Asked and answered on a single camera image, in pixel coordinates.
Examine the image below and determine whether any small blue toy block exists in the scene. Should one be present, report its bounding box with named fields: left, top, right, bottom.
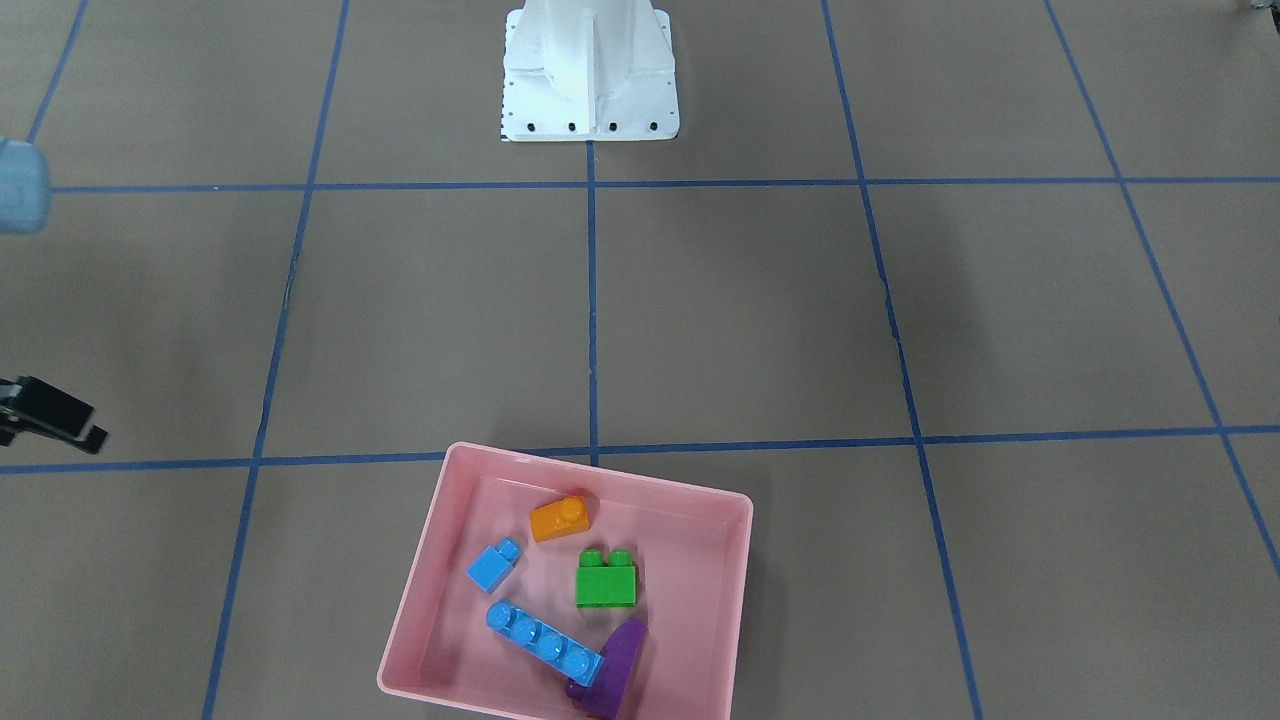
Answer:
left=465, top=537, right=524, bottom=594

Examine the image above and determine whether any orange toy block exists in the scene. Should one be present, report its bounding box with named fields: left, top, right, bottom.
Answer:
left=529, top=495, right=593, bottom=543

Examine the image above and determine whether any long blue toy block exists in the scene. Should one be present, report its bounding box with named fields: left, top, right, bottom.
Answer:
left=485, top=600, right=604, bottom=687

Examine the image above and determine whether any green toy block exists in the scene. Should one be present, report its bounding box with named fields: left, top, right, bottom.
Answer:
left=575, top=547, right=639, bottom=609

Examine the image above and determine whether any purple toy block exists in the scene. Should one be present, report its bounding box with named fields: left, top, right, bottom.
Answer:
left=564, top=618, right=648, bottom=719

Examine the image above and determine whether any pink plastic box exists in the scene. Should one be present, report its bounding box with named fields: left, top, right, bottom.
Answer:
left=376, top=442, right=754, bottom=719

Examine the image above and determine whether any white pedestal column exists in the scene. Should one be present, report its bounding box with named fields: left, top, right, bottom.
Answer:
left=500, top=1, right=681, bottom=143

